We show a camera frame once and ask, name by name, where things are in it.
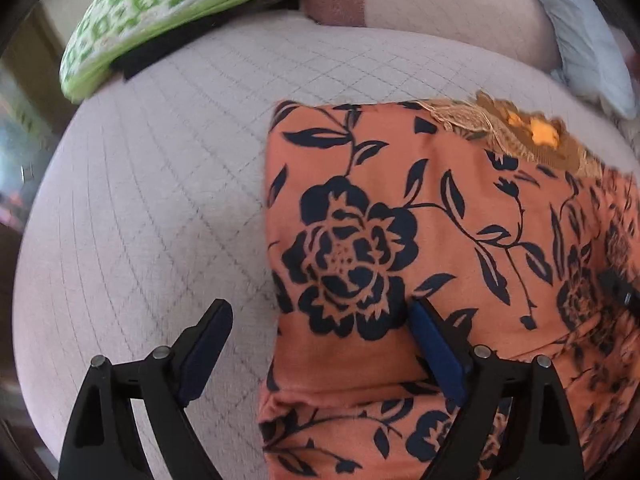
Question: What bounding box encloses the orange black floral blouse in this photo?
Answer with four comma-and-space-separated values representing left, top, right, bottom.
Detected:
258, 96, 639, 479

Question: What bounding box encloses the light blue pillow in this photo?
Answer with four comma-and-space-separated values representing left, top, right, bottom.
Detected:
539, 0, 638, 120

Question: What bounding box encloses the pink quilted bolster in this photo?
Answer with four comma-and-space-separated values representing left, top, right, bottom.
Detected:
302, 0, 561, 73

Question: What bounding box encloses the black folded cloth under pillow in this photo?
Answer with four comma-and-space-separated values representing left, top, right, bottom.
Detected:
110, 0, 299, 80

